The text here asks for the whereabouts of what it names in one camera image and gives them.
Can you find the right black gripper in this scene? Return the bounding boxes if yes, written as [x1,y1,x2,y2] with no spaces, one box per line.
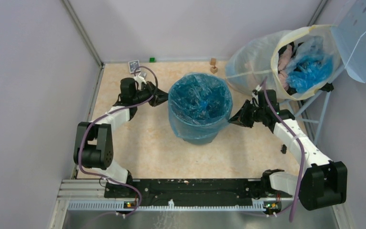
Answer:
[229,99,265,128]

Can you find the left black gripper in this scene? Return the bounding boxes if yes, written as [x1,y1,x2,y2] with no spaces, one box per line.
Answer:
[132,81,173,107]

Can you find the blue plastic trash bag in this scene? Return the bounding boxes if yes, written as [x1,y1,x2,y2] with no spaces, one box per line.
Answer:
[168,73,233,140]

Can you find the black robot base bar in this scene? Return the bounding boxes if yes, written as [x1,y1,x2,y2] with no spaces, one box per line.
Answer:
[104,178,292,207]

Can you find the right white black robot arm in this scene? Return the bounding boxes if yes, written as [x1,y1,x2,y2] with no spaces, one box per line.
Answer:
[228,89,348,210]

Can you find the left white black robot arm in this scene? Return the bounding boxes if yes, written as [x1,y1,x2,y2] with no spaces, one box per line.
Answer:
[73,76,168,197]

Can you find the teal plastic trash bin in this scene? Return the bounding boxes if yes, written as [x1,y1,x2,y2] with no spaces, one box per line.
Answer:
[182,126,220,145]

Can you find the blue bags inside large bag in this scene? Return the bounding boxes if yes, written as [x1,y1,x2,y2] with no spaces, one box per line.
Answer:
[285,36,334,95]

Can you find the playing card deck box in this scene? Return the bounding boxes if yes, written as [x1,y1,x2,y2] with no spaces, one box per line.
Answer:
[128,60,141,74]

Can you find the small black clip part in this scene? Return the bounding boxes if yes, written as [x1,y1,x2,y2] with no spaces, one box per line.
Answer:
[280,144,287,154]

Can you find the lower small wooden block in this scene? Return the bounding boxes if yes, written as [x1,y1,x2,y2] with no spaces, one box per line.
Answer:
[210,66,218,74]

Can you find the small wooden block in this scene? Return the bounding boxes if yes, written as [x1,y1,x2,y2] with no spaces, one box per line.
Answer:
[210,66,218,74]
[210,58,217,66]

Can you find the upper small wooden block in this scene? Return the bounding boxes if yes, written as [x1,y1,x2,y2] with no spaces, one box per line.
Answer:
[210,58,217,66]

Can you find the large translucent stuffed bag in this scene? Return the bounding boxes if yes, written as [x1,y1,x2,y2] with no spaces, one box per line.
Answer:
[225,25,341,100]

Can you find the perforated white metal panel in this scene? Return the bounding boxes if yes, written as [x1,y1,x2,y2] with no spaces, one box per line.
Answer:
[331,0,366,83]

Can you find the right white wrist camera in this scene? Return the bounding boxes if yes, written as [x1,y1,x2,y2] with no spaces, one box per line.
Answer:
[251,85,265,104]

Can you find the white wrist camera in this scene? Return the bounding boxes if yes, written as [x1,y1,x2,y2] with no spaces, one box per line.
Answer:
[133,72,147,90]
[251,85,265,104]

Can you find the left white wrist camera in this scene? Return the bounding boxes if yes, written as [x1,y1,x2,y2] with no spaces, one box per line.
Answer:
[133,72,147,90]

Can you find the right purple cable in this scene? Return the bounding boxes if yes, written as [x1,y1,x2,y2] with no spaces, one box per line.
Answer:
[260,77,307,223]

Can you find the white slotted cable duct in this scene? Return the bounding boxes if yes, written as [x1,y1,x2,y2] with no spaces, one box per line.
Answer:
[68,200,265,212]

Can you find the aluminium frame post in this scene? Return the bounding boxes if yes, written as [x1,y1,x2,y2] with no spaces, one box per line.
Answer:
[60,0,103,68]

